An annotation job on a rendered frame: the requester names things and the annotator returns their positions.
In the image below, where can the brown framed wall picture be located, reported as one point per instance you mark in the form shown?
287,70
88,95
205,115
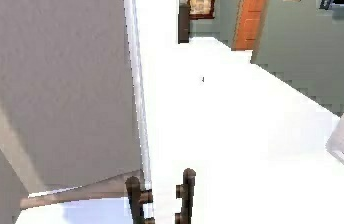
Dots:
200,7

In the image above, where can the dark brown cabinet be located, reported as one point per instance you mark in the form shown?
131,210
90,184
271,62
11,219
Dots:
183,25

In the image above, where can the grey room door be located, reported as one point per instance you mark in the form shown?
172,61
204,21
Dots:
80,83

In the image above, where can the black framed window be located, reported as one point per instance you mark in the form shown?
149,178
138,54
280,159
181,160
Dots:
326,4

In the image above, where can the orange room door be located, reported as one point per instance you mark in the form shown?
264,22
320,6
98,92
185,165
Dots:
250,26

